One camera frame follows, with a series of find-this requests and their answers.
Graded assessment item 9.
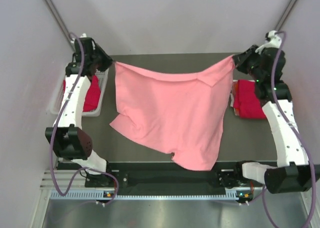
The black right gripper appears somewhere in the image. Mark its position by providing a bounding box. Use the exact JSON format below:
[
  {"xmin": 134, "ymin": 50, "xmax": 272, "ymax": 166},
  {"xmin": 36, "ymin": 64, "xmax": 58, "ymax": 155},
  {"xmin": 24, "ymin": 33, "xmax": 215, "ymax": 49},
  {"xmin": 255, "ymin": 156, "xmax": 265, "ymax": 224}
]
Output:
[{"xmin": 232, "ymin": 45, "xmax": 264, "ymax": 82}]

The light pink t shirt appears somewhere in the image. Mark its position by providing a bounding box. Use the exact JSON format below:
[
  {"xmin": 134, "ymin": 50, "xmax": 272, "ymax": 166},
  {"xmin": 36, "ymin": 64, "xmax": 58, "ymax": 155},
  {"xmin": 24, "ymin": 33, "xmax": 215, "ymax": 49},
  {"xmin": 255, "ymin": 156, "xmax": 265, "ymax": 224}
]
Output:
[{"xmin": 110, "ymin": 56, "xmax": 235, "ymax": 171}]

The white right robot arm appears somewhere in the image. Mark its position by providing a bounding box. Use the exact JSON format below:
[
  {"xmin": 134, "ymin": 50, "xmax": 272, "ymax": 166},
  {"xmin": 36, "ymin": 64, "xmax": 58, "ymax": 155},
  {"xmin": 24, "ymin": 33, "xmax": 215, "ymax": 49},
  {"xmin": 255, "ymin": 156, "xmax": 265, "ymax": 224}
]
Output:
[{"xmin": 233, "ymin": 45, "xmax": 312, "ymax": 194}]

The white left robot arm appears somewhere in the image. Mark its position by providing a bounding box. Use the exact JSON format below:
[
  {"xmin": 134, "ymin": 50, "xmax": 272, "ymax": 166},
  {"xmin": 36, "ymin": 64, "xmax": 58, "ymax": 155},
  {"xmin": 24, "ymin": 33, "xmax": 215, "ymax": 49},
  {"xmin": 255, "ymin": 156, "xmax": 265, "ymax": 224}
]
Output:
[{"xmin": 45, "ymin": 34, "xmax": 114, "ymax": 186}]

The white perforated plastic basket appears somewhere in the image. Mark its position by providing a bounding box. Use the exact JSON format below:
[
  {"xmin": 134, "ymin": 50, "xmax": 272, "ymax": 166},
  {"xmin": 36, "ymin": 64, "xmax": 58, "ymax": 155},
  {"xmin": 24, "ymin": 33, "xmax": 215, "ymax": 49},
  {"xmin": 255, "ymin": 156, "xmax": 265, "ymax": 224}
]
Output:
[{"xmin": 49, "ymin": 70, "xmax": 109, "ymax": 117}]

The folded crimson t shirt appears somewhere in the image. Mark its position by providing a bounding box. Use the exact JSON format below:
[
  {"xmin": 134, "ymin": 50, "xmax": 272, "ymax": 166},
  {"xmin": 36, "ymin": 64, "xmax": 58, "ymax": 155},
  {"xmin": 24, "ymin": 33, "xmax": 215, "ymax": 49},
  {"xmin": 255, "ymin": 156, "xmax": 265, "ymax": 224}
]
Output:
[{"xmin": 234, "ymin": 80, "xmax": 266, "ymax": 120}]

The crimson t shirt in basket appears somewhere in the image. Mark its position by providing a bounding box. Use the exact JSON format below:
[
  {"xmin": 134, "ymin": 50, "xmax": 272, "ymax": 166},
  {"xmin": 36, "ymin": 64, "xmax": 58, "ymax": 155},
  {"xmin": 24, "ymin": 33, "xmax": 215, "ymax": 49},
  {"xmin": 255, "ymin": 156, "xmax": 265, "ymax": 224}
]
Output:
[{"xmin": 62, "ymin": 75, "xmax": 101, "ymax": 113}]

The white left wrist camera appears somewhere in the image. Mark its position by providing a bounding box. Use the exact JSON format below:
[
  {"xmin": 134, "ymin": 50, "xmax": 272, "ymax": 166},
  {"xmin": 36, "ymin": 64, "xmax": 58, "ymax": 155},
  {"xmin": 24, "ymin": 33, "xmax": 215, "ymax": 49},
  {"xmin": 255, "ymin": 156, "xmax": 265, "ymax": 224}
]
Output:
[{"xmin": 70, "ymin": 33, "xmax": 96, "ymax": 48}]

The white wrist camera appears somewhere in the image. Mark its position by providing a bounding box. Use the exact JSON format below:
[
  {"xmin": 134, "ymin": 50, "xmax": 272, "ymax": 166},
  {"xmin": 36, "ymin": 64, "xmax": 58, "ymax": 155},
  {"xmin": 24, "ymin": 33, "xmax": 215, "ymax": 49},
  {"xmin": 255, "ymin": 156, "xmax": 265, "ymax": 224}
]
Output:
[
  {"xmin": 70, "ymin": 33, "xmax": 96, "ymax": 48},
  {"xmin": 256, "ymin": 30, "xmax": 282, "ymax": 53}
]

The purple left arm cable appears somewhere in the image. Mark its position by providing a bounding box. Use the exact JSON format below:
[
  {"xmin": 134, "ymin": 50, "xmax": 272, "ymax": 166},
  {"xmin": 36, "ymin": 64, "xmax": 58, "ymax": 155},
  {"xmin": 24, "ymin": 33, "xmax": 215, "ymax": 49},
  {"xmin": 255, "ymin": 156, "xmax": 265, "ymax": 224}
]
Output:
[{"xmin": 48, "ymin": 32, "xmax": 120, "ymax": 208}]

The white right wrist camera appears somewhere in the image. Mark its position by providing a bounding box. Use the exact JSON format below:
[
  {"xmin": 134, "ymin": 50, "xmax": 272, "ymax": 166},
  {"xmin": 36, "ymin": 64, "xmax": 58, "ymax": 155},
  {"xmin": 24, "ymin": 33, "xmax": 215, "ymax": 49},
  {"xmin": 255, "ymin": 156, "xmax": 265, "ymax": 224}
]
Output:
[{"xmin": 256, "ymin": 30, "xmax": 282, "ymax": 53}]

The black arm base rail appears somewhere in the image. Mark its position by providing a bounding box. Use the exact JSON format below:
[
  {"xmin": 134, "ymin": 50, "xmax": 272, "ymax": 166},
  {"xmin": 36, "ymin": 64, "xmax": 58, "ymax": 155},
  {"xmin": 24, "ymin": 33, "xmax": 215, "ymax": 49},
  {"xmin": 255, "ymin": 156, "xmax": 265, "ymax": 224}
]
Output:
[{"xmin": 85, "ymin": 161, "xmax": 261, "ymax": 195}]

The grey slotted cable duct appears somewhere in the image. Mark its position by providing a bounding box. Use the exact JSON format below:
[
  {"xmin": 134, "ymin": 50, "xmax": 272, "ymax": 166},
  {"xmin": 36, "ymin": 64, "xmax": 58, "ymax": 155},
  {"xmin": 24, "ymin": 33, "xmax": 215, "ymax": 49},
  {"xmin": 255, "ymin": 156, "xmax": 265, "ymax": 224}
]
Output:
[{"xmin": 50, "ymin": 189, "xmax": 253, "ymax": 200}]

